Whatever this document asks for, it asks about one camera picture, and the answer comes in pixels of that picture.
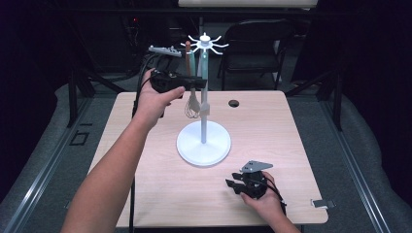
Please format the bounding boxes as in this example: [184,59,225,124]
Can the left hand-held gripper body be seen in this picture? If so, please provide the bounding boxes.
[148,45,187,95]

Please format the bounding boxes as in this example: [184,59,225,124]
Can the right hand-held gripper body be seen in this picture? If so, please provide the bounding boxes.
[239,160,274,200]

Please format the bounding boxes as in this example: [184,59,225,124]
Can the wooden handled wire whisk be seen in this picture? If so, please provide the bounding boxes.
[184,40,200,119]

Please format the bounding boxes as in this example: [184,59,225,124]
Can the white utensil rack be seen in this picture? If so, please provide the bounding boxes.
[176,32,232,168]

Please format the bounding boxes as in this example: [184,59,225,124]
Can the person's right hand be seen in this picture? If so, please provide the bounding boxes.
[241,171,286,221]

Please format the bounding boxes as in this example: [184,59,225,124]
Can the person's left hand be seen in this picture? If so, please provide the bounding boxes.
[134,68,187,129]

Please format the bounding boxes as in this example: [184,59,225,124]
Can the black folding chair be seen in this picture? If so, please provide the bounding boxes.
[217,18,295,91]

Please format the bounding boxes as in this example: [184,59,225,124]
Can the black metal stand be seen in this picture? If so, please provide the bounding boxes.
[66,69,125,129]
[285,69,344,132]

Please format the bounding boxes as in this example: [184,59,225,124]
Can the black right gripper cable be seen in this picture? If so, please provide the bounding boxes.
[265,176,289,216]

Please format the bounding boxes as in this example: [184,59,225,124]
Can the grey table corner bracket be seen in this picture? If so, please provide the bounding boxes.
[310,198,337,209]

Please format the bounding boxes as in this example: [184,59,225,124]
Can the aluminium floor rail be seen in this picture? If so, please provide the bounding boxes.
[0,96,93,233]
[319,96,395,233]

